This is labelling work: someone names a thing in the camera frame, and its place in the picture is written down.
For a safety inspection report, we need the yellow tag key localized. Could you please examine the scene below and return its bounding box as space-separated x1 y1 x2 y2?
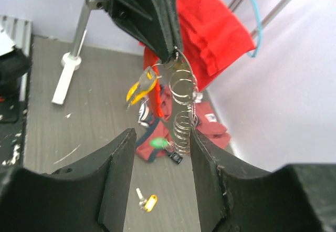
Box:
124 67 158 110
136 188 158 213

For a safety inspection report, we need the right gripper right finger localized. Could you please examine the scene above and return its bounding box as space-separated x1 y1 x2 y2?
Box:
190 130 335 231

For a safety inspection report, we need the bright red cloth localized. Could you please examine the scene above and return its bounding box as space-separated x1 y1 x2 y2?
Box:
139 0 257 92

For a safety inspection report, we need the dusty red shirt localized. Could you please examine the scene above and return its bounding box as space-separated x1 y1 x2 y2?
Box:
135 101 230 164

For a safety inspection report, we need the teal clothes hanger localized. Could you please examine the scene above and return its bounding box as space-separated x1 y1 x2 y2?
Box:
247 0 263 58

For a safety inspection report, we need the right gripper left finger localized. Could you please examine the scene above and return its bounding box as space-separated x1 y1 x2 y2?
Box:
1 128 137 231

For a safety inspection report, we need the metal key organizer red handle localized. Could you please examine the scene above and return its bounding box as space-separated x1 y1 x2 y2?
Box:
143 48 198 155

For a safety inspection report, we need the metal clothes rack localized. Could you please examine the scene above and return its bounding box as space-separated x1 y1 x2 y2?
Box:
52 0 292 105

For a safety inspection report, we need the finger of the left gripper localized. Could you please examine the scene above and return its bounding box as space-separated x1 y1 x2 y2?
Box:
136 0 183 63
83 0 169 62

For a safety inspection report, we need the grey slotted cable duct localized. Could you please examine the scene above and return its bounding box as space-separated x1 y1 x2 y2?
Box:
1 15 32 56

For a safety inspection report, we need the green tag key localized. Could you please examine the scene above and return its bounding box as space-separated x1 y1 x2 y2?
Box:
150 138 170 150

